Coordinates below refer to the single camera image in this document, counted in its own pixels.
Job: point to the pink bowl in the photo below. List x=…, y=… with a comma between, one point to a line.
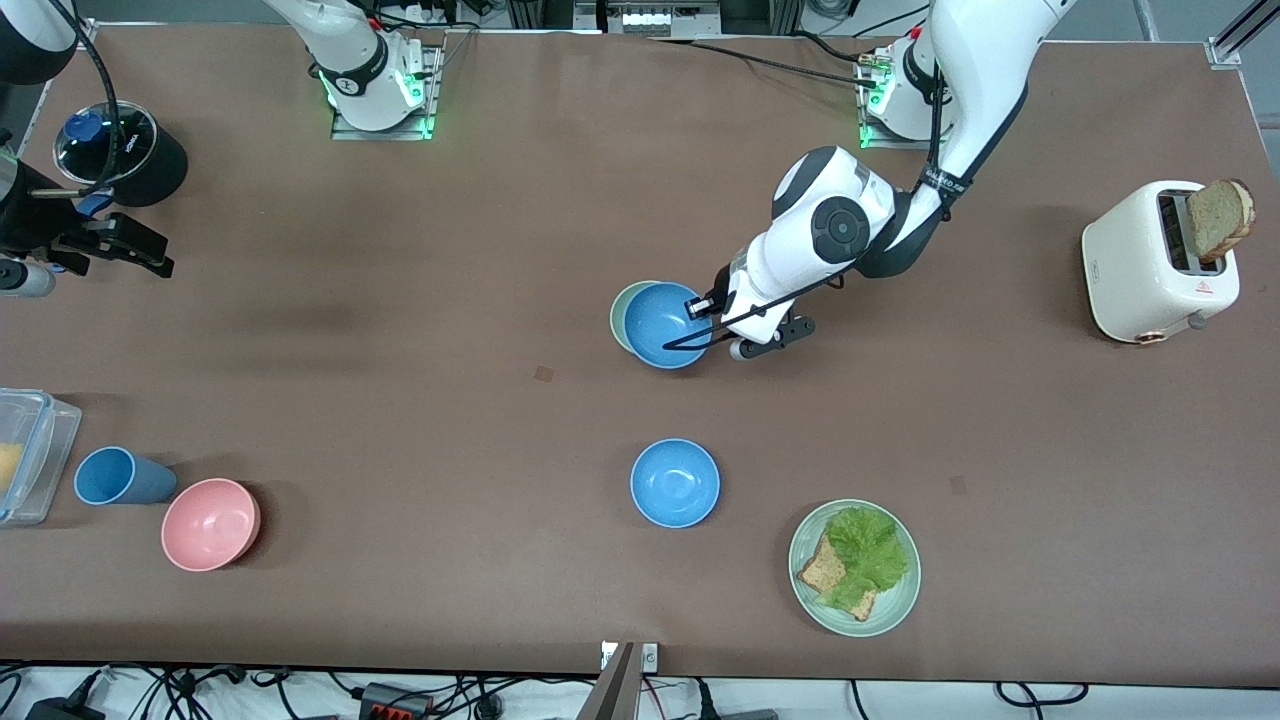
x=210, y=525

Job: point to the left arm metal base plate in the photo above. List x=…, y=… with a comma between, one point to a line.
x=945, y=143

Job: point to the blue bowl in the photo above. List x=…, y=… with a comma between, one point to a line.
x=675, y=483
x=660, y=330

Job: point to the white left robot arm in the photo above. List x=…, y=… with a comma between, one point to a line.
x=985, y=60

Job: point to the light green plate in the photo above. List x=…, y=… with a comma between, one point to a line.
x=895, y=605

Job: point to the white toaster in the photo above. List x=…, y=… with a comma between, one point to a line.
x=1130, y=260

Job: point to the grey control box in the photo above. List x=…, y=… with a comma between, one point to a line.
x=640, y=15

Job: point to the black power adapter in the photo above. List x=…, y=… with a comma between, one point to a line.
x=60, y=712

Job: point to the blue plastic cup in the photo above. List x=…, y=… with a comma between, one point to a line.
x=105, y=476

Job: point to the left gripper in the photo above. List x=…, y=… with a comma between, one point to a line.
x=716, y=293

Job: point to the green lettuce leaf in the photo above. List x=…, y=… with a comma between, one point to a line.
x=870, y=550

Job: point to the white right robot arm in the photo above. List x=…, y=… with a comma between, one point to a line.
x=350, y=60

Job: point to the toasted bread slice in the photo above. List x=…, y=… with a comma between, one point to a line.
x=822, y=572

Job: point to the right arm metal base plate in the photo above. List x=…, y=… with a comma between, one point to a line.
x=385, y=135

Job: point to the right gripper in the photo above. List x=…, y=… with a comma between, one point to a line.
x=32, y=222

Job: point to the grey metal bracket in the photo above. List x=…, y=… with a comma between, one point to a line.
x=615, y=690

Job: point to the brown bread slice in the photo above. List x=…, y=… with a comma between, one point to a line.
x=1220, y=220

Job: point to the yellow food item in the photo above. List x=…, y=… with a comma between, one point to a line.
x=8, y=468

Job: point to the black red power strip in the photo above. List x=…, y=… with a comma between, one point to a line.
x=395, y=705

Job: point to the clear plastic food container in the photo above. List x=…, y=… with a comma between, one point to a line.
x=45, y=440

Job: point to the light green bowl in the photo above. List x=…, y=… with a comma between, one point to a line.
x=618, y=315

